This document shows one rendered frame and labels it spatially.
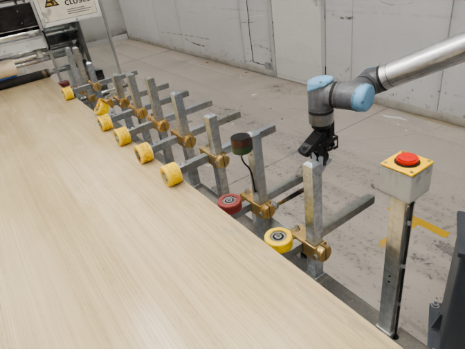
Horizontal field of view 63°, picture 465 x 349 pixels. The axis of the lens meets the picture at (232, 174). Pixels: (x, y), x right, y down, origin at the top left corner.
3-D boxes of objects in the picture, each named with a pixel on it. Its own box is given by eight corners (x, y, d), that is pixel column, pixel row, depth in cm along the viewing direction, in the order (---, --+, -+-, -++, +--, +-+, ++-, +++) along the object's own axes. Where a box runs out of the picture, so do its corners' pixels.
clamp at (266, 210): (252, 199, 140) (250, 188, 138) (276, 215, 130) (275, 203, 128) (239, 206, 138) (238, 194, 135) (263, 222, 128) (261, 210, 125)
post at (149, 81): (173, 165, 196) (150, 74, 172) (176, 168, 194) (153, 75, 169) (167, 168, 195) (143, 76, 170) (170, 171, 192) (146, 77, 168)
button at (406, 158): (403, 157, 77) (404, 149, 76) (422, 163, 74) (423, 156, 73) (391, 164, 75) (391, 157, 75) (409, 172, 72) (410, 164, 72)
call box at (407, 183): (398, 181, 83) (401, 149, 79) (429, 193, 77) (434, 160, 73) (378, 194, 80) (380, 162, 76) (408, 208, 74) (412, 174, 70)
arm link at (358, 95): (378, 77, 126) (342, 75, 133) (365, 89, 118) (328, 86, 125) (377, 104, 130) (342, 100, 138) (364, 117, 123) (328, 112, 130)
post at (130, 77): (153, 154, 216) (131, 71, 191) (156, 156, 213) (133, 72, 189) (148, 156, 214) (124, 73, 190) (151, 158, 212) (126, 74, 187)
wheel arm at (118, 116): (186, 94, 219) (185, 88, 217) (189, 95, 216) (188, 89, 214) (103, 123, 197) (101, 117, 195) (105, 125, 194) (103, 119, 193)
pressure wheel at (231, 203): (236, 215, 137) (232, 189, 131) (249, 225, 131) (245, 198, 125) (217, 225, 134) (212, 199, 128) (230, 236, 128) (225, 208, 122)
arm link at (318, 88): (328, 83, 125) (301, 81, 131) (329, 118, 131) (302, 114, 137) (340, 74, 131) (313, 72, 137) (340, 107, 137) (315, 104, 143)
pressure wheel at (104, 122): (114, 125, 193) (112, 129, 200) (107, 111, 193) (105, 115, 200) (103, 129, 191) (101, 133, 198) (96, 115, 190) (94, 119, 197)
